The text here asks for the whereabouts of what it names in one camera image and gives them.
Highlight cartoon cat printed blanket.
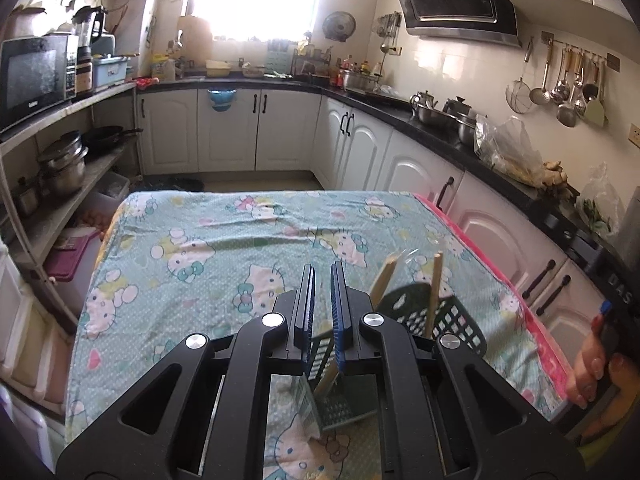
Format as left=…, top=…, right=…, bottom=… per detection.
left=64, top=190, right=571, bottom=480

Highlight kitchen shelf rack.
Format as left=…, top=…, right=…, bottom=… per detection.
left=0, top=82, right=146, bottom=331

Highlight small steel pot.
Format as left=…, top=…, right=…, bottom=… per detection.
left=11, top=176, right=42, bottom=217

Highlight wooden cutting board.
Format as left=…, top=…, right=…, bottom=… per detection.
left=177, top=15, right=214, bottom=61

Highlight blue plastic crate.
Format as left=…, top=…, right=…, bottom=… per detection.
left=91, top=55, right=135, bottom=92

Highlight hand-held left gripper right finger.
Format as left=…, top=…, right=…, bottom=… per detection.
left=330, top=261, right=587, bottom=480

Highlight small hanging utensil rack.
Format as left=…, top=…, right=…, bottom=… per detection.
left=374, top=11, right=404, bottom=55

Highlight steel basin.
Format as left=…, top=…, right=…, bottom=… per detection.
left=340, top=70, right=382, bottom=93

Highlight blue hanging bin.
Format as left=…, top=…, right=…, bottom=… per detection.
left=206, top=88, right=237, bottom=112

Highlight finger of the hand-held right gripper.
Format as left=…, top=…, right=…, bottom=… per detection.
left=531, top=200, right=602, bottom=267

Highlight wall exhaust fan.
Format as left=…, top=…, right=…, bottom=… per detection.
left=322, top=11, right=357, bottom=44

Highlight kitchen window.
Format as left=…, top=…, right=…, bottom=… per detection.
left=189, top=0, right=322, bottom=43

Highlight wooden chopsticks pair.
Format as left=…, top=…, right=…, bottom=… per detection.
left=311, top=360, right=342, bottom=401
left=369, top=251, right=410, bottom=307
left=424, top=251, right=445, bottom=343

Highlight clear bag of greens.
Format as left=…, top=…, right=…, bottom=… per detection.
left=574, top=161, right=628, bottom=242

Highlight wide steel pot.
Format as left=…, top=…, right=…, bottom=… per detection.
left=416, top=105, right=461, bottom=128

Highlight black microwave oven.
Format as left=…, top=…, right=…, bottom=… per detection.
left=0, top=32, right=80, bottom=133

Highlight green spatula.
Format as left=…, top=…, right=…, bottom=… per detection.
left=585, top=60, right=610, bottom=129

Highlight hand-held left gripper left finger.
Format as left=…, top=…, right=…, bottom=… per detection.
left=55, top=264, right=317, bottom=480

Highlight wall utensil rail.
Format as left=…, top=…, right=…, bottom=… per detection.
left=541, top=31, right=608, bottom=61

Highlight black blender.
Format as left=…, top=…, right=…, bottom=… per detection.
left=74, top=6, right=107, bottom=98

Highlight purple plastic box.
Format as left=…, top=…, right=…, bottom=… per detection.
left=42, top=232, right=103, bottom=283

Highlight tall steel pot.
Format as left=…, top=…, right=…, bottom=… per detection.
left=456, top=114, right=482, bottom=147

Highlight ginger root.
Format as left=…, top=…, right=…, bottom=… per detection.
left=541, top=160, right=570, bottom=188

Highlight clear bag of food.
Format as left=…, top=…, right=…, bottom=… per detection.
left=472, top=115, right=547, bottom=187

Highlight wire mesh strainer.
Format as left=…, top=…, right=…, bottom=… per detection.
left=505, top=39, right=536, bottom=114

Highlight yellow detergent bottle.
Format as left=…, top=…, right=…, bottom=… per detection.
left=151, top=53, right=177, bottom=82

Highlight black kettle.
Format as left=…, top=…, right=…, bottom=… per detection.
left=442, top=96, right=475, bottom=120

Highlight person's right forearm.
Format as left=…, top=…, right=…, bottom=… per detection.
left=582, top=412, right=638, bottom=476

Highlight beige container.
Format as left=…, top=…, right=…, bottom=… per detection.
left=7, top=7, right=51, bottom=41

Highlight black spice rack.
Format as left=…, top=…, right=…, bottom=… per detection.
left=291, top=42, right=335, bottom=87

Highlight person's right hand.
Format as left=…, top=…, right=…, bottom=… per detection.
left=565, top=315, right=640, bottom=417

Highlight black frying pan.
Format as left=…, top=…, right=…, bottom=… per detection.
left=81, top=125, right=144, bottom=153

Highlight white storage drawers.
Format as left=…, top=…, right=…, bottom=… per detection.
left=0, top=245, right=73, bottom=461

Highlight row of seasoning bottles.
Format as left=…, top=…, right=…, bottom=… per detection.
left=330, top=57, right=387, bottom=86

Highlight steel ladle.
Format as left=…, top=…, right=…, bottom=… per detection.
left=581, top=56, right=601, bottom=104
left=557, top=52, right=581, bottom=128
left=550, top=47, right=574, bottom=103
left=530, top=42, right=554, bottom=106

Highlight clear plastic box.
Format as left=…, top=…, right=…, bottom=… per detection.
left=94, top=171, right=132, bottom=211

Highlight green plastic utensil basket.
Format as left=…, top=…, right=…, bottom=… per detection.
left=300, top=282, right=489, bottom=433

